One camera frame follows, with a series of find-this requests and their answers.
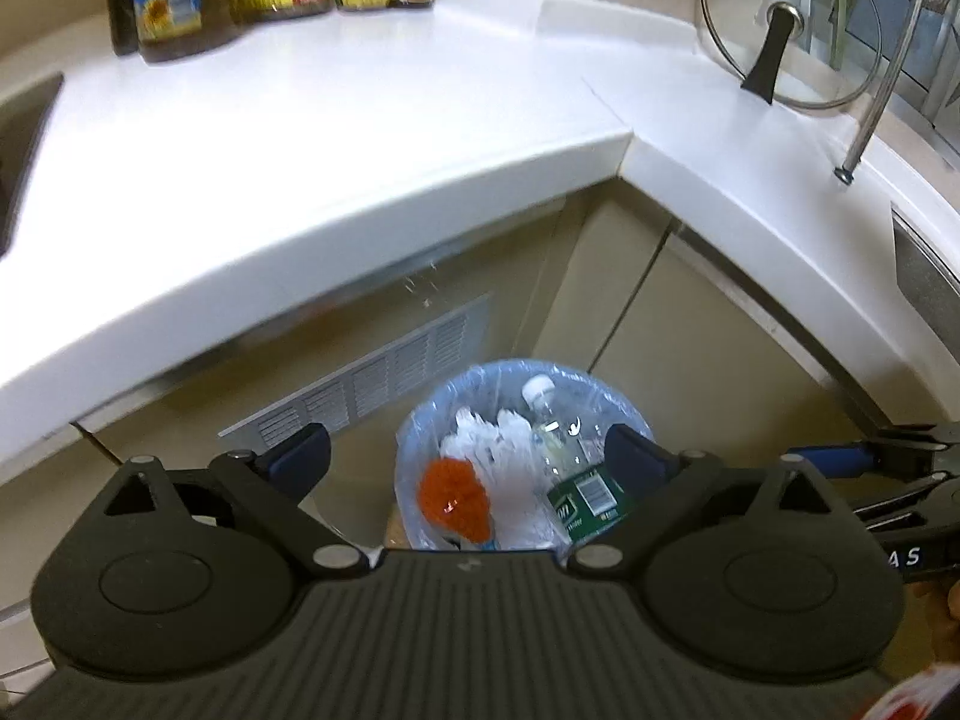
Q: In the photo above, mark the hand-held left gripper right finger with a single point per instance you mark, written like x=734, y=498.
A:
x=626, y=450

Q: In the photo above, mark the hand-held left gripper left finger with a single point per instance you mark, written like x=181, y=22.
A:
x=304, y=454

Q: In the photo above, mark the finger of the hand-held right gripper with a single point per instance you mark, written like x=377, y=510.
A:
x=832, y=459
x=922, y=502

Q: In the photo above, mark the clear plastic packaging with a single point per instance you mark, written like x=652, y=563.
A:
x=559, y=450

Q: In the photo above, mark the white mesh waste basket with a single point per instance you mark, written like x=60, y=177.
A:
x=405, y=457

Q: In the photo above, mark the orange plastic bag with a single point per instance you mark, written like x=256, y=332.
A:
x=450, y=495

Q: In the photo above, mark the white mesh trash bin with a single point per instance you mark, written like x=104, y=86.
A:
x=480, y=382

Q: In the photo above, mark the person's right hand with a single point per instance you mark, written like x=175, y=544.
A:
x=946, y=619

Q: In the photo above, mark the beige kitchen base cabinet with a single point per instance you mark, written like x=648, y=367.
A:
x=712, y=390

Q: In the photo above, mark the silver cabinet vent grille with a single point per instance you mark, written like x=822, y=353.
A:
x=390, y=375

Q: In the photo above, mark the red white cloth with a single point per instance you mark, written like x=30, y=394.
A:
x=922, y=697

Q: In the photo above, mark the stainless steel sink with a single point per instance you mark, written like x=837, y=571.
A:
x=930, y=270

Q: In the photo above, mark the metal dish rack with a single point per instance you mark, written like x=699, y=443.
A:
x=845, y=174

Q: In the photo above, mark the white framed blue window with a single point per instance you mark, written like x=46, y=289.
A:
x=911, y=52

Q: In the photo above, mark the dark sauce bottle blue label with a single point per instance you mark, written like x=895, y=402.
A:
x=180, y=15

